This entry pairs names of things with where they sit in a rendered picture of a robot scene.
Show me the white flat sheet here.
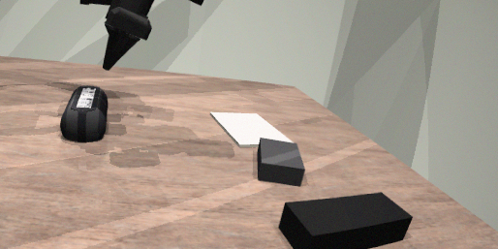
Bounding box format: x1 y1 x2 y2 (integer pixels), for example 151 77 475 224
210 112 292 147

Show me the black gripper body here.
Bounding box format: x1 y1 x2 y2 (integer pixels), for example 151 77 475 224
106 0 154 40

